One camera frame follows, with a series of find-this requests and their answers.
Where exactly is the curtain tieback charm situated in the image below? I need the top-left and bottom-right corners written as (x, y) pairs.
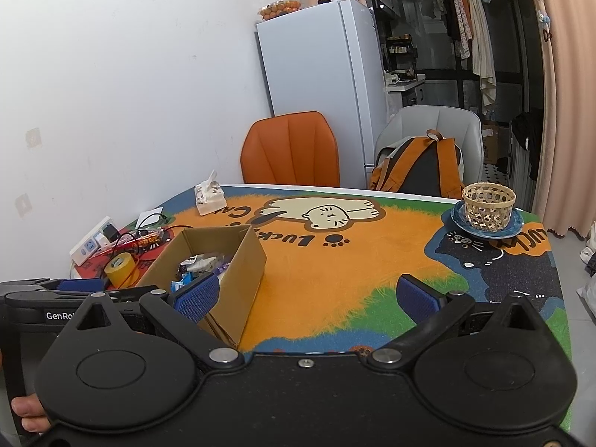
top-left (535, 10), bottom-right (554, 40)

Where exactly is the blue plate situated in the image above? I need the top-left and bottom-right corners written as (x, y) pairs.
top-left (450, 205), bottom-right (524, 239)

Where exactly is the red orange snack bag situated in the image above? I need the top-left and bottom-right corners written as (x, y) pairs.
top-left (116, 228), bottom-right (171, 250)

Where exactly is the woven bamboo basket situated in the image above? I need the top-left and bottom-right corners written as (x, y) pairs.
top-left (462, 181), bottom-right (517, 232)

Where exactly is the clear box of orange fruit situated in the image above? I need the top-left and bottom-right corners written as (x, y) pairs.
top-left (258, 0), bottom-right (301, 22)

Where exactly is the tissue pack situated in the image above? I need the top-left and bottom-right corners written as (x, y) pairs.
top-left (194, 170), bottom-right (227, 217)

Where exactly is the floral hanging garment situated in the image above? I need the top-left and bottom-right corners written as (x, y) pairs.
top-left (448, 0), bottom-right (475, 60)

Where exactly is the white plastic bag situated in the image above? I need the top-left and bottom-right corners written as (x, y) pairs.
top-left (577, 275), bottom-right (596, 313)
top-left (580, 221), bottom-right (596, 266)

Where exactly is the grey chair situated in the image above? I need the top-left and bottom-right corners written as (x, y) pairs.
top-left (375, 105), bottom-right (484, 196)

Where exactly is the brown storage carton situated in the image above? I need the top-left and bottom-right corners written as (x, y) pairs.
top-left (482, 123), bottom-right (512, 165)

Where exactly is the black hanging garment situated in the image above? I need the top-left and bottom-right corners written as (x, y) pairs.
top-left (511, 109), bottom-right (545, 182)

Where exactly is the orange and black backpack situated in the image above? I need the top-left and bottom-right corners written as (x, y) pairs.
top-left (369, 130), bottom-right (464, 199)

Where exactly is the orange chair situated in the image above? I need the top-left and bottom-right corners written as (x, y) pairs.
top-left (241, 112), bottom-right (340, 188)

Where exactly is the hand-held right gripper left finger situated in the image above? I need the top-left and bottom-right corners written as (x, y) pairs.
top-left (70, 272), bottom-right (245, 370)

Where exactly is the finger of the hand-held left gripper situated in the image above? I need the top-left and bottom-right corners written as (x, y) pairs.
top-left (2, 289), bottom-right (141, 310)
top-left (0, 278), bottom-right (109, 295)

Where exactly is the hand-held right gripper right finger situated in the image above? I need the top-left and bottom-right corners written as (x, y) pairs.
top-left (368, 274), bottom-right (545, 366)

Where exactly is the white power strip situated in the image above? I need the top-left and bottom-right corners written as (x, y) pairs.
top-left (70, 215), bottom-right (117, 259)

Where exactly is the yellow tape roll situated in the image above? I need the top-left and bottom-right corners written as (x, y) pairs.
top-left (103, 252), bottom-right (137, 289)

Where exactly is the person's left hand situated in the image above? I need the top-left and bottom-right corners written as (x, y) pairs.
top-left (10, 393), bottom-right (51, 434)

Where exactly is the white hanging garment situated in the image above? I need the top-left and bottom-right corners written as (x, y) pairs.
top-left (466, 0), bottom-right (498, 105)

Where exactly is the white paper sheet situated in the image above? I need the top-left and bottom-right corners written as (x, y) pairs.
top-left (135, 209), bottom-right (167, 232)

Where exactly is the black spice rack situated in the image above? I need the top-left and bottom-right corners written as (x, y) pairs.
top-left (386, 34), bottom-right (416, 55)

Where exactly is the white black snack packet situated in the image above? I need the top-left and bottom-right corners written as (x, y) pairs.
top-left (179, 254), bottom-right (222, 275)

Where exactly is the white counter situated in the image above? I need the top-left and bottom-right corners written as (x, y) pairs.
top-left (384, 73), bottom-right (427, 93)

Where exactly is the white fridge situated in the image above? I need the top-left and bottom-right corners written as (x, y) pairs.
top-left (255, 0), bottom-right (389, 189)

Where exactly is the brown cardboard box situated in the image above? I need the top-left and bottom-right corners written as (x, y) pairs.
top-left (133, 225), bottom-right (268, 350)

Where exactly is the black cable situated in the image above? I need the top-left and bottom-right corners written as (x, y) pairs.
top-left (136, 212), bottom-right (188, 244)

